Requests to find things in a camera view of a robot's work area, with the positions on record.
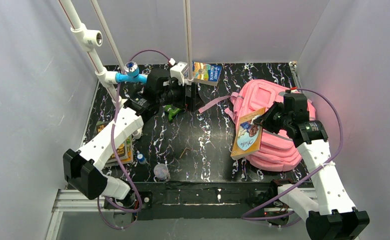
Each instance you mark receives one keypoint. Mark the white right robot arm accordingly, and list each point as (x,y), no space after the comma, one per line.
(319,199)

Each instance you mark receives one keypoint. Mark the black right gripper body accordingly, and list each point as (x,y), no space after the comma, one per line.
(274,117)

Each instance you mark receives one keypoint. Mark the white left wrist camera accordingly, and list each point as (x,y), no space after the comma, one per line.
(179,70)

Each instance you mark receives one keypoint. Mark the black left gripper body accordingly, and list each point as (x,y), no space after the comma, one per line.
(188,97)

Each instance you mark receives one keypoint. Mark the blue Treehouse book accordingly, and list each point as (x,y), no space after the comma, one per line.
(207,74)

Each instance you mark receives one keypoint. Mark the small blue capped bottle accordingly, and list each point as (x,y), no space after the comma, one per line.
(141,159)

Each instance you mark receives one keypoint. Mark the white PVC pipe frame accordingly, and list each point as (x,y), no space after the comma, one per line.
(129,29)

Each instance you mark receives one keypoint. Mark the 104-Storey Treehouse book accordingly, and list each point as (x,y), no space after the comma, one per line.
(100,125)

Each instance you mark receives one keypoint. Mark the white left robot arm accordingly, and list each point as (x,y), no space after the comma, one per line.
(83,167)

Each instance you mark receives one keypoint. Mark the blue plastic tap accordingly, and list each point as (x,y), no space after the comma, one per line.
(132,74)

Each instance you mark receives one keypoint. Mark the clear plastic cup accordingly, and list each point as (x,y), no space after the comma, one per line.
(161,172)

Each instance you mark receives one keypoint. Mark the black front mounting rail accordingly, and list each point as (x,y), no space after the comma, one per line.
(174,199)

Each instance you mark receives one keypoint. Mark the pink student backpack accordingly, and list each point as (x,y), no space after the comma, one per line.
(277,151)

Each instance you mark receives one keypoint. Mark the orange Othello book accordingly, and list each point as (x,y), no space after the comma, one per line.
(248,135)

